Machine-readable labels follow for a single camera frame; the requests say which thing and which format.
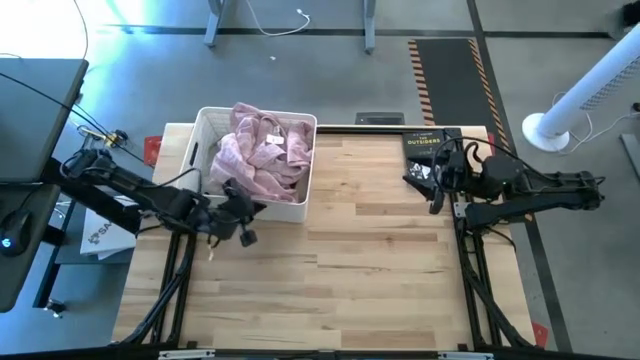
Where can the black desk top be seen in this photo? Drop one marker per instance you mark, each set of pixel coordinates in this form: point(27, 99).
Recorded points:
point(20, 280)

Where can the red corner clamp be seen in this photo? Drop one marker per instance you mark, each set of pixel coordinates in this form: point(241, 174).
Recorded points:
point(152, 150)
point(492, 145)
point(539, 334)

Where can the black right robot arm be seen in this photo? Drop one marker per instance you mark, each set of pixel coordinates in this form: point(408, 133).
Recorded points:
point(540, 195)

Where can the grey desk top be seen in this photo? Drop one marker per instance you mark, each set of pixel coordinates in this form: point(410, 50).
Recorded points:
point(30, 120)

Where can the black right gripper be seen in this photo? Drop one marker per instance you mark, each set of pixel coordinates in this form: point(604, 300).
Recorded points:
point(454, 172)

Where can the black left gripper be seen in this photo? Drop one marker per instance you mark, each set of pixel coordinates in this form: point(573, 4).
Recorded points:
point(227, 215)

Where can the grey metal bar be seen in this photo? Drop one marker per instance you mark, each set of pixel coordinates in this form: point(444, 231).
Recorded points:
point(631, 152)

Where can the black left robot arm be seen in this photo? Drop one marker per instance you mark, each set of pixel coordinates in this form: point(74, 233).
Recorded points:
point(140, 187)

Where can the white plastic laundry basket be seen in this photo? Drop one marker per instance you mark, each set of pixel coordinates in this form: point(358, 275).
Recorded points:
point(210, 130)

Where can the grey desk leg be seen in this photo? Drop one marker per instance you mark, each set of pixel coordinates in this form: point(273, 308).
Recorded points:
point(369, 30)
point(212, 30)

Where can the black aluminium rig frame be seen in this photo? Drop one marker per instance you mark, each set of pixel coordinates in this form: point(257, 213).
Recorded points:
point(350, 129)

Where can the black computer mouse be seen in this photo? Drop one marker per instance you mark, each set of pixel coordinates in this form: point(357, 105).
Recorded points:
point(15, 230)

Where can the white tower fan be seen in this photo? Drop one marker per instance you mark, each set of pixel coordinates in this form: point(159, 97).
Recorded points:
point(575, 105)

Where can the pink shirt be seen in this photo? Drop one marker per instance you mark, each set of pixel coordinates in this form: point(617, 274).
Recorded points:
point(260, 160)

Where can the black hazard-striped floor mat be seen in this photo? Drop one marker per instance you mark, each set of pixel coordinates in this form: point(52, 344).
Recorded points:
point(450, 75)

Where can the black Outsiders book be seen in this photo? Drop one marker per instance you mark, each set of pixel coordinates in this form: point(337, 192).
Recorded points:
point(420, 150)

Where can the black floor socket box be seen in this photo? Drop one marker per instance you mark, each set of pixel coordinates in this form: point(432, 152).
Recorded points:
point(379, 119)

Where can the silver metal bracket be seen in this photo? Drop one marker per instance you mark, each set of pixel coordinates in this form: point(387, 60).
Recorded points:
point(185, 354)
point(465, 355)

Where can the black caster wheel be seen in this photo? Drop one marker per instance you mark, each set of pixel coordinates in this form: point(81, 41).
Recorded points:
point(55, 307)

